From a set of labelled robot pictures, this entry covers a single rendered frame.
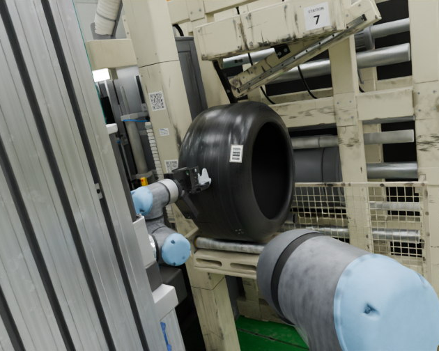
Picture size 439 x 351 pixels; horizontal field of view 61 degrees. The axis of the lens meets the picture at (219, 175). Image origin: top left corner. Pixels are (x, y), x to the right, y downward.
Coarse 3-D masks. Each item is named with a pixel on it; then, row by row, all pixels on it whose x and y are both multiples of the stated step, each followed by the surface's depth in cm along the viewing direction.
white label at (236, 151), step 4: (232, 148) 127; (236, 148) 127; (240, 148) 127; (232, 152) 127; (236, 152) 127; (240, 152) 126; (232, 156) 126; (236, 156) 126; (240, 156) 126; (232, 160) 126; (236, 160) 126; (240, 160) 126
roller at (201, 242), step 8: (200, 240) 158; (208, 240) 156; (216, 240) 154; (224, 240) 152; (232, 240) 151; (240, 240) 150; (208, 248) 157; (216, 248) 154; (224, 248) 152; (232, 248) 149; (240, 248) 147; (248, 248) 145; (256, 248) 143
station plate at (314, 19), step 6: (312, 6) 137; (318, 6) 136; (324, 6) 135; (306, 12) 138; (312, 12) 137; (318, 12) 136; (324, 12) 135; (306, 18) 139; (312, 18) 138; (318, 18) 137; (324, 18) 136; (306, 24) 140; (312, 24) 139; (318, 24) 138; (324, 24) 137; (306, 30) 141
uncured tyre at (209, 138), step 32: (192, 128) 140; (224, 128) 131; (256, 128) 135; (192, 160) 134; (224, 160) 127; (256, 160) 180; (288, 160) 164; (224, 192) 128; (256, 192) 178; (288, 192) 162; (224, 224) 136; (256, 224) 135
